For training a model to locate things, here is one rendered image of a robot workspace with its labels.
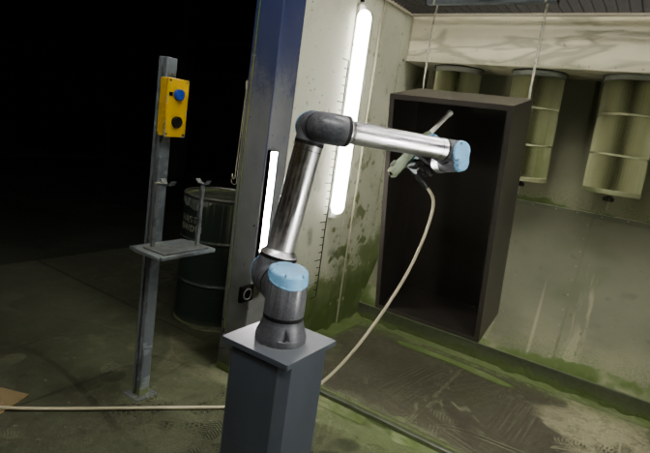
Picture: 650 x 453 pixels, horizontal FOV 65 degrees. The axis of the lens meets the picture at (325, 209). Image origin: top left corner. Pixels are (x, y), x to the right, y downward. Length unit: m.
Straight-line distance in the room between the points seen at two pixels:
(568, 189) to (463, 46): 1.23
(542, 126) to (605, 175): 0.50
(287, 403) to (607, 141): 2.50
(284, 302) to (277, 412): 0.38
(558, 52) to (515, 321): 1.73
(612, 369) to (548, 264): 0.74
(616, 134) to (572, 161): 0.51
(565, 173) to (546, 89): 0.65
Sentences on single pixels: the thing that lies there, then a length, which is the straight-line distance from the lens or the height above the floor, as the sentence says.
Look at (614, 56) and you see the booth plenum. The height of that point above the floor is 2.06.
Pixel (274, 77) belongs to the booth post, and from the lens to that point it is 2.65.
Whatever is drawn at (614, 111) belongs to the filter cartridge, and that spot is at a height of 1.75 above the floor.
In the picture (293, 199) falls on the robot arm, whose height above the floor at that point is 1.14.
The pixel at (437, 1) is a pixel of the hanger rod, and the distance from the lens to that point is 2.97.
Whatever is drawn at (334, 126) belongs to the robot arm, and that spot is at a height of 1.44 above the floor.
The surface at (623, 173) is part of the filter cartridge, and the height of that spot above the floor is 1.40.
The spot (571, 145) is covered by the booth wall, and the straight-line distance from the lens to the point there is 3.95.
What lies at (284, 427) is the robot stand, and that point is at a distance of 1.94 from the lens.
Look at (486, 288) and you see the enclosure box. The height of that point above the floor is 0.76.
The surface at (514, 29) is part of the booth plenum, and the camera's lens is 3.68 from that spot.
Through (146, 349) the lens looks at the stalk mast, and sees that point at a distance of 2.72.
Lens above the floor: 1.43
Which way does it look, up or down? 9 degrees down
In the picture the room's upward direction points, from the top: 8 degrees clockwise
